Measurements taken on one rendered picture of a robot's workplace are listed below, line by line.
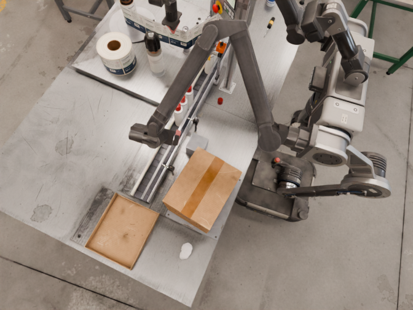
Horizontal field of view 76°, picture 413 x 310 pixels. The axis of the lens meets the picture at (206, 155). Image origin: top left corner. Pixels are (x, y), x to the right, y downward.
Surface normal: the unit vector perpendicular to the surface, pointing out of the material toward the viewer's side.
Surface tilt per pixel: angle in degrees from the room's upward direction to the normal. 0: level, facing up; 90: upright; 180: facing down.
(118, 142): 0
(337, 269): 0
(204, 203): 0
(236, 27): 51
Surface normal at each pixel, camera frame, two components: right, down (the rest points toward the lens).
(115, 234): 0.04, -0.33
